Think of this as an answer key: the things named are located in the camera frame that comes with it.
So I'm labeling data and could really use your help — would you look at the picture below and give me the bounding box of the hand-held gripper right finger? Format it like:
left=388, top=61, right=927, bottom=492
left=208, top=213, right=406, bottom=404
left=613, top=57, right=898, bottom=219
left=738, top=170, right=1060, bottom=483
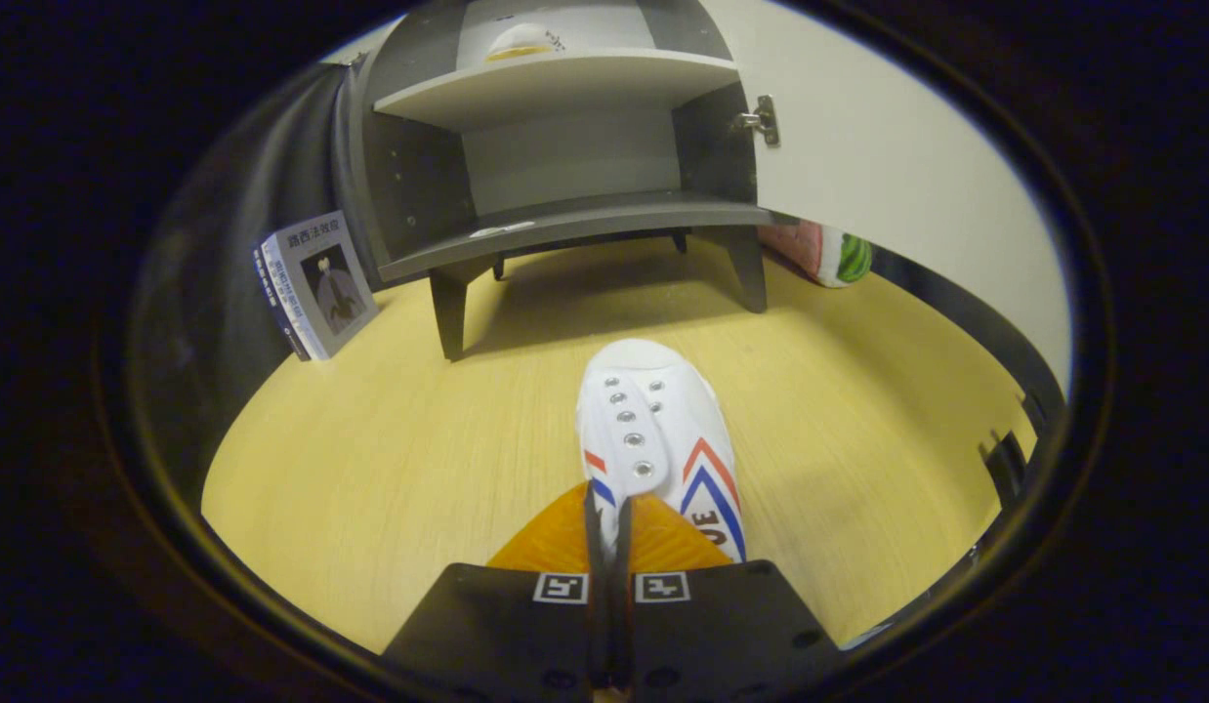
left=614, top=493, right=845, bottom=703

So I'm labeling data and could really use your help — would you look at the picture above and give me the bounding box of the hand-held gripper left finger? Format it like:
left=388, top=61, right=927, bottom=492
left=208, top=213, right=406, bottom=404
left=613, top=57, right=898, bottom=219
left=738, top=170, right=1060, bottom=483
left=380, top=480, right=606, bottom=703

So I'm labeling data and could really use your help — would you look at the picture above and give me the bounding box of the grey shoe cabinet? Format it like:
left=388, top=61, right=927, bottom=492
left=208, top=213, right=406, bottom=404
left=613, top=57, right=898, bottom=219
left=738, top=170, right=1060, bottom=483
left=346, top=0, right=771, bottom=362

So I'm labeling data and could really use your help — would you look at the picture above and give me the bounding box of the metal door hinge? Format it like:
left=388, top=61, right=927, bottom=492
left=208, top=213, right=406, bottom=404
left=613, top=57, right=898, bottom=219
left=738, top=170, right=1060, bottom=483
left=730, top=94, right=782, bottom=148

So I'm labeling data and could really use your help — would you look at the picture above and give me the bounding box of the black table clamp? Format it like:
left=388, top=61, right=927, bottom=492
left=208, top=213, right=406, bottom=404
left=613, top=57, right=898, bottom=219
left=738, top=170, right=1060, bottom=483
left=979, top=428, right=1032, bottom=511

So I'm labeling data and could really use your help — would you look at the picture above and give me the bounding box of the grey cover book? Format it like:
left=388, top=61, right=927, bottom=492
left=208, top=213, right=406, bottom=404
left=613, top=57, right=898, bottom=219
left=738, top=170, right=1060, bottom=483
left=275, top=210, right=380, bottom=361

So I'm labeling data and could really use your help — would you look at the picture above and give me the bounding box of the watermelon slice toy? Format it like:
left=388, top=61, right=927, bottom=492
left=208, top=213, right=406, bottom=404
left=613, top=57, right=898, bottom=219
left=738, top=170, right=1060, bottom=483
left=759, top=219, right=875, bottom=290

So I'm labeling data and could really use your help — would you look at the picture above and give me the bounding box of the white book blue spine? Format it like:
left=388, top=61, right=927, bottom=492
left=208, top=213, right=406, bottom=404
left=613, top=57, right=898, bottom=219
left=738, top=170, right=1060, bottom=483
left=253, top=234, right=314, bottom=362

